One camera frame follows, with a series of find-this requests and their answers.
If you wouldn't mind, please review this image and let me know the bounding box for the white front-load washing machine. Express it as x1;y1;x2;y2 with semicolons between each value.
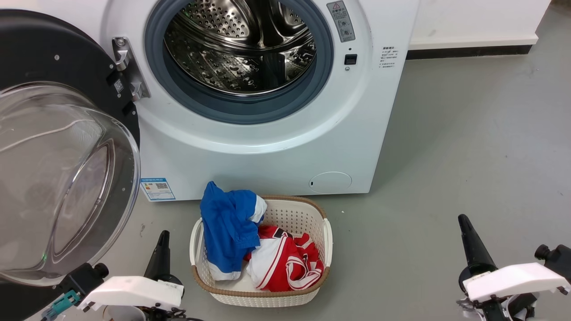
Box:
0;0;421;202

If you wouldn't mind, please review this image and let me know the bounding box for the round white filter cover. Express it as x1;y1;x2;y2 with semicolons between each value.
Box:
309;172;352;194

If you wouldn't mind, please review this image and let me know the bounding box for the small printed text sticker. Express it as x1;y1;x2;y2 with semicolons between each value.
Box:
379;45;399;69

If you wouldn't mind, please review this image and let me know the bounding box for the teal cable connector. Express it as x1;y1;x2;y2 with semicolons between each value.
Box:
42;290;81;321

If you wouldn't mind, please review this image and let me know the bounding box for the black baseboard strip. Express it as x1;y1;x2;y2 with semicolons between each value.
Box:
407;45;534;60

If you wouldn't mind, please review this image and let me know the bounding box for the blue energy label sticker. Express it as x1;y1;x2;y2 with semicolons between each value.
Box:
140;178;176;202

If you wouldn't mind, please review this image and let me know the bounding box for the steel washer drum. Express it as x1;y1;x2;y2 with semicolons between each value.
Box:
164;0;317;97

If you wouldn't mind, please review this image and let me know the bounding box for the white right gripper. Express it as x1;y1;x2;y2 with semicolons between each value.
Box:
458;214;571;304

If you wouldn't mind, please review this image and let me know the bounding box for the red and white garment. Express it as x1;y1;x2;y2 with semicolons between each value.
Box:
244;225;325;292

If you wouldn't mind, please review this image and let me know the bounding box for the blue garment with white trim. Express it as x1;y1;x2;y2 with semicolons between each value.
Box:
200;181;268;281

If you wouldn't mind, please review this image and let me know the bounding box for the metal door hinge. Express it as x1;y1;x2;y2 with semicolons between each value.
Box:
112;37;151;102

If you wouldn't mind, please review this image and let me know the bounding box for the beige plastic laundry basket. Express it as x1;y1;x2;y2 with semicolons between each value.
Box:
190;195;333;308

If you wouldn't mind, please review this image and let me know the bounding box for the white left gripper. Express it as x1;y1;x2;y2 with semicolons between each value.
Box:
78;230;184;312

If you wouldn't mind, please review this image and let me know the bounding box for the black round glass washer door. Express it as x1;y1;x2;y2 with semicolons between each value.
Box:
0;9;141;321

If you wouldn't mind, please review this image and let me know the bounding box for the grey warning sticker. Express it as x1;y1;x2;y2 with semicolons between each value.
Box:
327;0;356;43

